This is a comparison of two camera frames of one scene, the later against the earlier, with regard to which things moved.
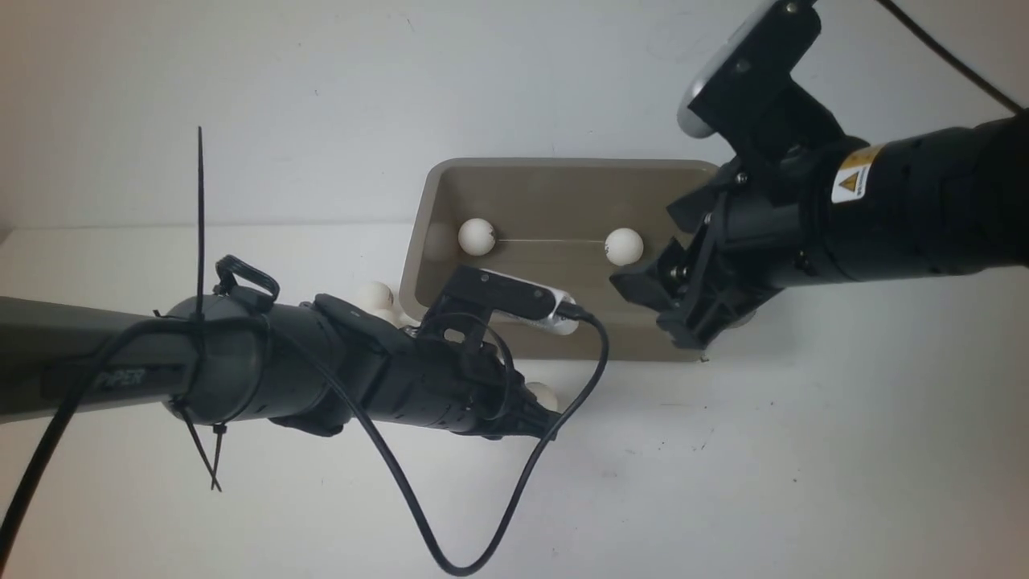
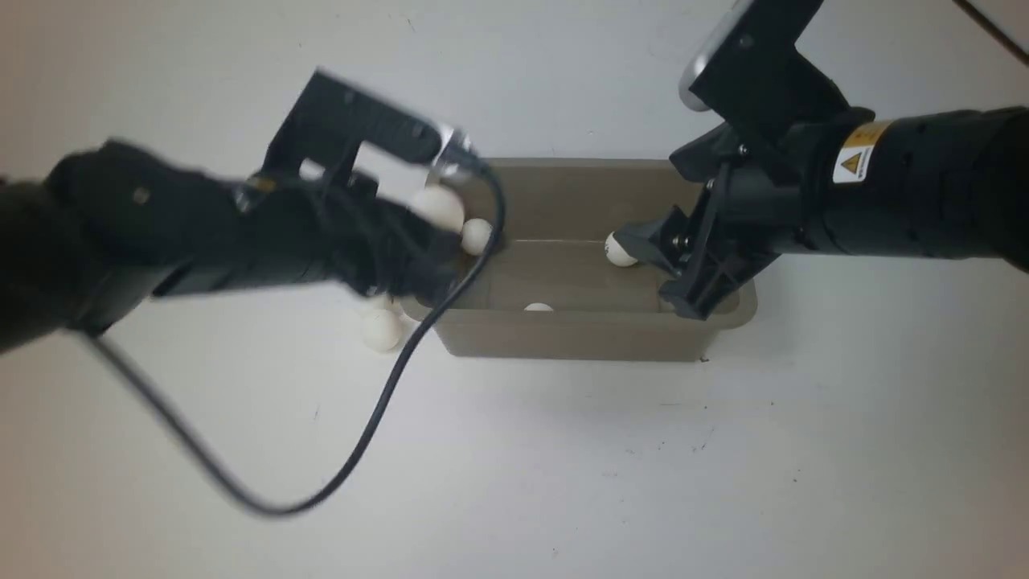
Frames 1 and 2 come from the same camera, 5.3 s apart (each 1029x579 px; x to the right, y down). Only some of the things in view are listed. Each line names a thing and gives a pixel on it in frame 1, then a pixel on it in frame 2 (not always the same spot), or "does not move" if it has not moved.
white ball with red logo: [476, 236] does not move
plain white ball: [544, 396] → [441, 206]
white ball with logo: [623, 246] does not move
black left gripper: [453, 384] → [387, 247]
